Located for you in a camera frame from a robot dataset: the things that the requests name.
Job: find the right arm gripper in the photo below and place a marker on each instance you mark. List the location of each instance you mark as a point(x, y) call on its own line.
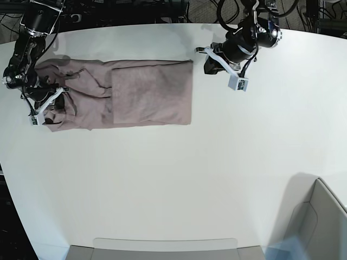
point(36, 95)

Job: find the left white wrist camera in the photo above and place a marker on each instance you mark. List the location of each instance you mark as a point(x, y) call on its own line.
point(238, 83)

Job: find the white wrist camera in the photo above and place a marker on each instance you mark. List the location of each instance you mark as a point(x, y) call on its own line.
point(238, 83)
point(37, 119)

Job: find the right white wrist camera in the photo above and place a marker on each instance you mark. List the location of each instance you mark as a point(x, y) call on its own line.
point(37, 119)

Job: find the pink T-shirt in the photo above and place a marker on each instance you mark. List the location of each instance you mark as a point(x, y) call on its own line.
point(114, 94)

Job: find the grey box right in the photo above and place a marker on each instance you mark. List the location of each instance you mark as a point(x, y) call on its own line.
point(320, 224)

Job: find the grey tray bottom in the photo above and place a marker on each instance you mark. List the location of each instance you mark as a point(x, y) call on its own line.
point(106, 248)

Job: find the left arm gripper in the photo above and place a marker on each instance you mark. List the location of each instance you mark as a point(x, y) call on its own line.
point(233, 51)

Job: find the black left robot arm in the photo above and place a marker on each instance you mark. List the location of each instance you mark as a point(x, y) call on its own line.
point(260, 28)

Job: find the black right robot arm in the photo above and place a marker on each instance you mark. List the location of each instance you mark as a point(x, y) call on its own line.
point(39, 19)

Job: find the blue translucent bag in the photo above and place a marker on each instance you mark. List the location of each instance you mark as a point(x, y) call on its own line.
point(289, 248)

